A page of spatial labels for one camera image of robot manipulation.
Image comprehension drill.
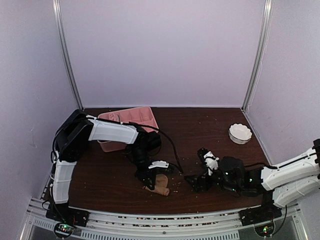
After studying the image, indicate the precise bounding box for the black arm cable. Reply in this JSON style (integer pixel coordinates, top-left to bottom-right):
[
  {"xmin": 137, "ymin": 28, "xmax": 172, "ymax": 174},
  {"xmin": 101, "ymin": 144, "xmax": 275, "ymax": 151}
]
[
  {"xmin": 243, "ymin": 162, "xmax": 273, "ymax": 171},
  {"xmin": 127, "ymin": 121, "xmax": 185, "ymax": 175}
]

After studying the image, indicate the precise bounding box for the white scalloped bowl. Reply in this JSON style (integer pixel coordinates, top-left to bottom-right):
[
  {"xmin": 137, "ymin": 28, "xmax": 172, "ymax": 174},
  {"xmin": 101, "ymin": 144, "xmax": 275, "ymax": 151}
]
[{"xmin": 228, "ymin": 123, "xmax": 253, "ymax": 145}]

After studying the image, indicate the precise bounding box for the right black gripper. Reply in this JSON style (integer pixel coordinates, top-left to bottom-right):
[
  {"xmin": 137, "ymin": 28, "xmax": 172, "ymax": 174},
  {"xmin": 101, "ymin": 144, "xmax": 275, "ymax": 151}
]
[{"xmin": 184, "ymin": 164, "xmax": 241, "ymax": 194}]

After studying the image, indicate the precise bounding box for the right aluminium frame post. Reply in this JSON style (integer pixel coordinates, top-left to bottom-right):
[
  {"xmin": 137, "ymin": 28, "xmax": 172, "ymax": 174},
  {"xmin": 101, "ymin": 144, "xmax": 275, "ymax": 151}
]
[{"xmin": 241, "ymin": 0, "xmax": 273, "ymax": 113}]

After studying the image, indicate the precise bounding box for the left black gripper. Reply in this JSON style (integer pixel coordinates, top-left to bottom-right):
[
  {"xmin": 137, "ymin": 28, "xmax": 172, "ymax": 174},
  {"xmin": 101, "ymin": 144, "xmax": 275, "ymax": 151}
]
[{"xmin": 129, "ymin": 144, "xmax": 156, "ymax": 191}]

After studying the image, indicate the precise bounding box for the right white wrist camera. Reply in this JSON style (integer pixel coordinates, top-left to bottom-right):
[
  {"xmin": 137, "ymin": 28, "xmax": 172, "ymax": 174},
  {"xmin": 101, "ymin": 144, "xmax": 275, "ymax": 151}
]
[{"xmin": 197, "ymin": 148, "xmax": 220, "ymax": 176}]

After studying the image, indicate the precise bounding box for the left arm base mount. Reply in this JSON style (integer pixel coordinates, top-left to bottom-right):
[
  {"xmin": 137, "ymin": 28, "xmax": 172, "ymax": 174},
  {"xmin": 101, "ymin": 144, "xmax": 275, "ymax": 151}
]
[{"xmin": 45, "ymin": 208, "xmax": 90, "ymax": 239}]

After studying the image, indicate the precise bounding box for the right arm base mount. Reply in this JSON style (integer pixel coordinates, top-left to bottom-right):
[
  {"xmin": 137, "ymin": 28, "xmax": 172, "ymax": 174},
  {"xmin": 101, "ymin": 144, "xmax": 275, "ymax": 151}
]
[{"xmin": 238, "ymin": 205, "xmax": 282, "ymax": 238}]

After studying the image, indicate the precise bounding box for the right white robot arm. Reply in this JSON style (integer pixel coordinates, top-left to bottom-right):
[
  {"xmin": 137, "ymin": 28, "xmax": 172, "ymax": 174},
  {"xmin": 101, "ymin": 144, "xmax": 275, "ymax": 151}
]
[{"xmin": 184, "ymin": 139, "xmax": 320, "ymax": 221}]

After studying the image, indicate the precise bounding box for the pink patterned sock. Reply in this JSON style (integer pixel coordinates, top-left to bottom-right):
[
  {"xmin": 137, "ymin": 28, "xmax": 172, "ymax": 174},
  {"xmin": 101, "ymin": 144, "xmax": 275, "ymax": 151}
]
[{"xmin": 109, "ymin": 113, "xmax": 121, "ymax": 122}]

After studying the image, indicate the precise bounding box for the tan ribbed sock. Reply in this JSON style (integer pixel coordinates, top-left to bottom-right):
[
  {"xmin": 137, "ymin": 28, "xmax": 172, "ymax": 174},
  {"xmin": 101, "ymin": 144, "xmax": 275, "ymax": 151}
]
[{"xmin": 144, "ymin": 174, "xmax": 170, "ymax": 197}]

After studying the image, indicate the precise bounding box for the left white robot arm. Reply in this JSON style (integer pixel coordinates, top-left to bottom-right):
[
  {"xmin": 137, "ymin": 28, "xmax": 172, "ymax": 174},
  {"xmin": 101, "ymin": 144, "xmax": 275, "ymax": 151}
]
[{"xmin": 50, "ymin": 110, "xmax": 169, "ymax": 222}]

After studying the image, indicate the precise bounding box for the left aluminium frame post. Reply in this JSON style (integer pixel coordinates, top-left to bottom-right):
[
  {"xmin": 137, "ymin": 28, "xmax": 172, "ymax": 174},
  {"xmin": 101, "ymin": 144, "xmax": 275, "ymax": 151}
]
[{"xmin": 52, "ymin": 0, "xmax": 84, "ymax": 110}]

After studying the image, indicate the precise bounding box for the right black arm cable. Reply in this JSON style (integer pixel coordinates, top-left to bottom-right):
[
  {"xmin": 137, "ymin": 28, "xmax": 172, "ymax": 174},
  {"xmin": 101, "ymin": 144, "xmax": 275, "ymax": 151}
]
[{"xmin": 243, "ymin": 162, "xmax": 273, "ymax": 171}]

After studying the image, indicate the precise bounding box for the aluminium frame post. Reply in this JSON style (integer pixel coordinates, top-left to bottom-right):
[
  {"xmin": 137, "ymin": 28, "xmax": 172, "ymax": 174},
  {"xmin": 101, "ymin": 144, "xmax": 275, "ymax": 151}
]
[
  {"xmin": 52, "ymin": 0, "xmax": 84, "ymax": 110},
  {"xmin": 241, "ymin": 0, "xmax": 273, "ymax": 113}
]

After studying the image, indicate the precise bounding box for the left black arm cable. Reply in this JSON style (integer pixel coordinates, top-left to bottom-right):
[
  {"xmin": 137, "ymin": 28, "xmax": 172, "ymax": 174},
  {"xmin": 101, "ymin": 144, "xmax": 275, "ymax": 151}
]
[{"xmin": 127, "ymin": 121, "xmax": 185, "ymax": 175}]

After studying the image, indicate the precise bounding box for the pink divided organizer tray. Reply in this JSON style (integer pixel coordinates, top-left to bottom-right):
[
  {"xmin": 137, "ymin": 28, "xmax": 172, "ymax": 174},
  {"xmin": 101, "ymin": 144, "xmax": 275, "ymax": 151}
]
[{"xmin": 98, "ymin": 106, "xmax": 158, "ymax": 153}]

